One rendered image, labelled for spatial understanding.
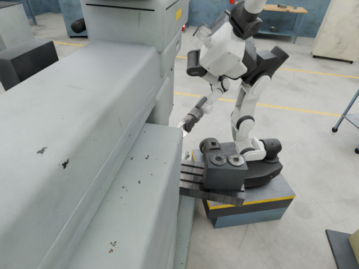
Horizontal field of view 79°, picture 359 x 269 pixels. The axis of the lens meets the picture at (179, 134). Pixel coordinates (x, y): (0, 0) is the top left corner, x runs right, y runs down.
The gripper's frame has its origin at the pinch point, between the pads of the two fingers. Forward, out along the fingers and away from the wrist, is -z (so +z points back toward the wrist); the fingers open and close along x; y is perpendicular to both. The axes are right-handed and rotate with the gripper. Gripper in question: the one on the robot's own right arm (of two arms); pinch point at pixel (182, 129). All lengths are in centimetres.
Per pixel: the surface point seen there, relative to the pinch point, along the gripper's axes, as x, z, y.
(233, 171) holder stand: -4.1, -7.1, 40.2
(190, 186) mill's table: -15.4, -23.9, 21.2
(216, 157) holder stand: -1.7, -5.5, 28.5
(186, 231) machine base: -84, -39, 16
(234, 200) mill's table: -22, -15, 45
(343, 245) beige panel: -132, 37, 126
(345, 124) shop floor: -203, 248, 98
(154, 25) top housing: 78, -15, 18
